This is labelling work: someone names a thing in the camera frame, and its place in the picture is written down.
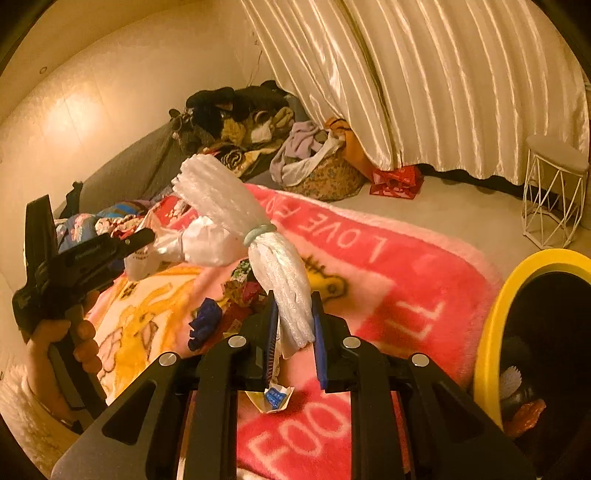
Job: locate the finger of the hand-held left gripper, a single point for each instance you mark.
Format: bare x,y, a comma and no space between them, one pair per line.
136,240

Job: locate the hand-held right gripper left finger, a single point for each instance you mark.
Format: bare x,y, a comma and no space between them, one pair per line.
271,333

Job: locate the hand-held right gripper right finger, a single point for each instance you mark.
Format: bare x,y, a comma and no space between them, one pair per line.
318,337

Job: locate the white foam net sleeve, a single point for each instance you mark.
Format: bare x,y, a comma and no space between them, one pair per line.
277,272

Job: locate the white plastic bag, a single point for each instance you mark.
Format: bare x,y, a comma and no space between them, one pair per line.
198,244

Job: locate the yellow-rimmed black bin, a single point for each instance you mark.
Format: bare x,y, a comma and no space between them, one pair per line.
489,332

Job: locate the person's left hand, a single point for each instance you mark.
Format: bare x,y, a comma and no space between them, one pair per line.
44,364

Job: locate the colourful crumpled wrappers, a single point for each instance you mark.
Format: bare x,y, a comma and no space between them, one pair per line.
240,286

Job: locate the white paper carton scrap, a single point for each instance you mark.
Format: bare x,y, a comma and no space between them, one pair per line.
272,398

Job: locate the blue crumpled wrapper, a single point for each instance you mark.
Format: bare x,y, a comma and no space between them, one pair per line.
205,323

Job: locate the grey sofa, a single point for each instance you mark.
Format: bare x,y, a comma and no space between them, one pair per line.
129,166

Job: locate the pink printed blanket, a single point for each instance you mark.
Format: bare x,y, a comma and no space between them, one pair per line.
392,286

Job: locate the white fluffy cloth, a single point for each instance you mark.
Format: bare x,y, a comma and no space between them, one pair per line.
23,415

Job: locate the pile of dark clothes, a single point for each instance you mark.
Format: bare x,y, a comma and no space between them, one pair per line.
231,115

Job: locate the red shopping bag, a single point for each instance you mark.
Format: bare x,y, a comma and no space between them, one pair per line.
397,181

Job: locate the purple and white clothes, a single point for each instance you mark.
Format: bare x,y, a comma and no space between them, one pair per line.
298,143

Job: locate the orange bag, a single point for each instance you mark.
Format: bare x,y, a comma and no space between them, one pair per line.
344,138

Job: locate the orange crumpled wrapper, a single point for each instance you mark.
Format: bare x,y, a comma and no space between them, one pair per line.
526,417

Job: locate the cream satin curtain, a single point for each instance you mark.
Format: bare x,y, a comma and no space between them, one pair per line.
438,83

